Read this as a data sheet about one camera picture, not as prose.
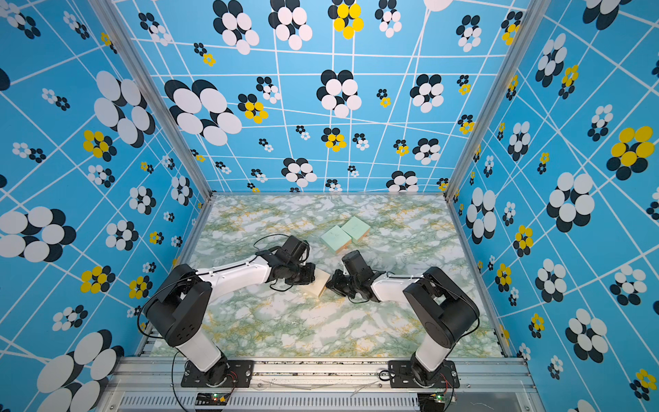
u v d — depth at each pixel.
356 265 0.73
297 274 0.77
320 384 0.72
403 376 0.72
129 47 0.75
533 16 0.68
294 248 0.72
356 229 1.02
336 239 1.01
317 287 0.88
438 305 0.48
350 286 0.77
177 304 0.48
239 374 0.74
